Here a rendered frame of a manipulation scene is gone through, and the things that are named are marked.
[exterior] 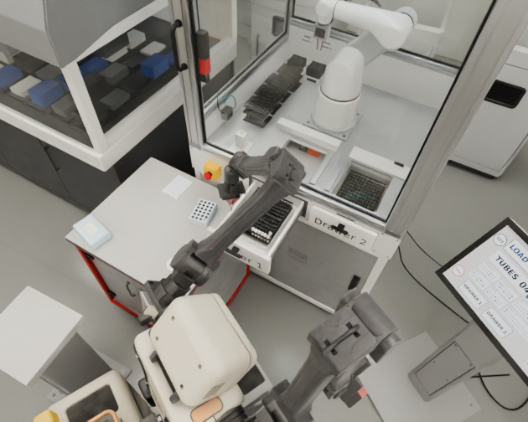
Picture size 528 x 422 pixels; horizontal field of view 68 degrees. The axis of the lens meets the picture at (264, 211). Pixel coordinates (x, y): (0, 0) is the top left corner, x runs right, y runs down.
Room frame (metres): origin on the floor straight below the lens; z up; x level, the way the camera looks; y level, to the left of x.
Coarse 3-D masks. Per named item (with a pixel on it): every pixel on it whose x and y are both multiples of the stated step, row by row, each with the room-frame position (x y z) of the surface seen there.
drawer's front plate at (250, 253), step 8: (208, 232) 0.87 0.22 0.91; (240, 248) 0.81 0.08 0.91; (248, 248) 0.80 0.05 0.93; (248, 256) 0.79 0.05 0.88; (256, 256) 0.77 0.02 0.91; (264, 256) 0.77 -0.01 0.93; (248, 264) 0.79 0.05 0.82; (256, 264) 0.77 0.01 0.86; (264, 264) 0.76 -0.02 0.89; (264, 272) 0.76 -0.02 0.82
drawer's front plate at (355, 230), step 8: (312, 208) 1.02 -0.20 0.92; (320, 208) 1.02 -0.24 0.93; (312, 216) 1.02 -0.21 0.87; (320, 216) 1.00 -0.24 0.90; (328, 216) 0.99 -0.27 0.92; (336, 216) 0.98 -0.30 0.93; (320, 224) 1.00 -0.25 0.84; (328, 224) 0.98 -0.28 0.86; (336, 224) 0.97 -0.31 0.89; (344, 224) 0.95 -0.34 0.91; (352, 224) 0.94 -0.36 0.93; (352, 232) 0.94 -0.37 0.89; (360, 232) 0.92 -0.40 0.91; (368, 232) 0.91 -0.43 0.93; (352, 240) 0.93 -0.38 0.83; (360, 240) 0.92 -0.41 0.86; (368, 240) 0.90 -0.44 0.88; (368, 248) 0.90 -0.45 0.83
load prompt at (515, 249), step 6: (516, 240) 0.74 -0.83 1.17; (504, 246) 0.74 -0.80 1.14; (510, 246) 0.73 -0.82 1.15; (516, 246) 0.73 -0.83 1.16; (522, 246) 0.72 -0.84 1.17; (510, 252) 0.72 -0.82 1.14; (516, 252) 0.71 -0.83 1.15; (522, 252) 0.71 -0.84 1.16; (516, 258) 0.69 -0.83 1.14; (522, 258) 0.69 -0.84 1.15; (522, 264) 0.67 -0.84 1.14
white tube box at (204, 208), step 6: (198, 204) 1.10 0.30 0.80; (204, 204) 1.10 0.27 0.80; (210, 204) 1.10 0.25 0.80; (216, 204) 1.11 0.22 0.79; (198, 210) 1.06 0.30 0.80; (204, 210) 1.07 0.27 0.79; (210, 210) 1.07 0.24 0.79; (192, 216) 1.03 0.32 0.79; (198, 216) 1.03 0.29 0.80; (204, 216) 1.03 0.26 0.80; (210, 216) 1.04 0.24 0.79; (192, 222) 1.01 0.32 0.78; (198, 222) 1.00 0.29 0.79; (204, 222) 1.00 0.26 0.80
